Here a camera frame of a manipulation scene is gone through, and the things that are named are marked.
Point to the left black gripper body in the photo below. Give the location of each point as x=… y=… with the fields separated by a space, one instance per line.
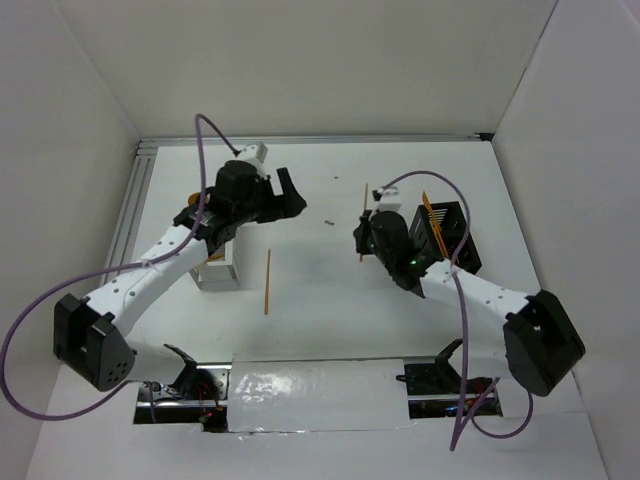
x=261 y=201

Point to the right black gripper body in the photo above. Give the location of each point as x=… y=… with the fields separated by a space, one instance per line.
x=381 y=253

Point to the orange chopstick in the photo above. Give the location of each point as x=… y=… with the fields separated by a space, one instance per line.
x=267 y=283
x=365 y=202

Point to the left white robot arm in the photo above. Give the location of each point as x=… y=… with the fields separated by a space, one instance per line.
x=90 y=333

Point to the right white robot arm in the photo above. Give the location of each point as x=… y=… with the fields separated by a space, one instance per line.
x=541 y=343

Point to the black utensil container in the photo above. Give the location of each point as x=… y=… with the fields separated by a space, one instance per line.
x=453 y=225

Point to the white utensil container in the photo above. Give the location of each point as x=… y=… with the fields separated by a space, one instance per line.
x=222 y=275

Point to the white tape sheet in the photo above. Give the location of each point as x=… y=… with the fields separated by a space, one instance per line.
x=317 y=396

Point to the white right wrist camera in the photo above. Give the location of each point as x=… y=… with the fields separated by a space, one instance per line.
x=387 y=199

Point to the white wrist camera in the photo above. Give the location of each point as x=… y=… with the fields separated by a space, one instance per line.
x=255 y=154
x=387 y=199

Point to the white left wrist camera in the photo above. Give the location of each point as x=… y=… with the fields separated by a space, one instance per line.
x=255 y=154

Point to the aluminium rail at back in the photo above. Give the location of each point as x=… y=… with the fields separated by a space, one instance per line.
x=149 y=143

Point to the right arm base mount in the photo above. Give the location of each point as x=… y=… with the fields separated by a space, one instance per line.
x=433 y=388

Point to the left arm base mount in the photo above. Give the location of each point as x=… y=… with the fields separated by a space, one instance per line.
x=204 y=406

